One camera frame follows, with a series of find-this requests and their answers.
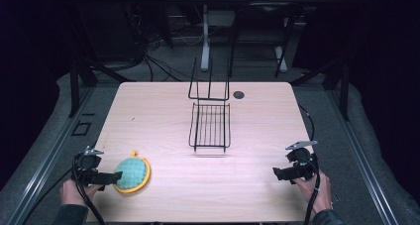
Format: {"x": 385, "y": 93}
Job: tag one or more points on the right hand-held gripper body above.
{"x": 301, "y": 162}

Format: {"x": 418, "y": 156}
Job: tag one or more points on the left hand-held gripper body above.
{"x": 86, "y": 164}

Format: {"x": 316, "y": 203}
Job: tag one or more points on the round teal yellow-rimmed pot holder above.
{"x": 133, "y": 173}

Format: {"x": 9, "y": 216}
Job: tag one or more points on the person's left hand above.
{"x": 74, "y": 193}

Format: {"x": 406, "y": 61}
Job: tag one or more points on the person's right hand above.
{"x": 318, "y": 192}

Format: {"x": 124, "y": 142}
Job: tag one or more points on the black metal stand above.
{"x": 333, "y": 83}
{"x": 79, "y": 83}

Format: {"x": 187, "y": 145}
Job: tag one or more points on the dark round table grommet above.
{"x": 238, "y": 94}

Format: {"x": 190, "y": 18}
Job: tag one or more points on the aluminium floor rail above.
{"x": 363, "y": 159}
{"x": 49, "y": 159}

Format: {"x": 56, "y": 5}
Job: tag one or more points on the black metal chair frame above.
{"x": 261, "y": 36}

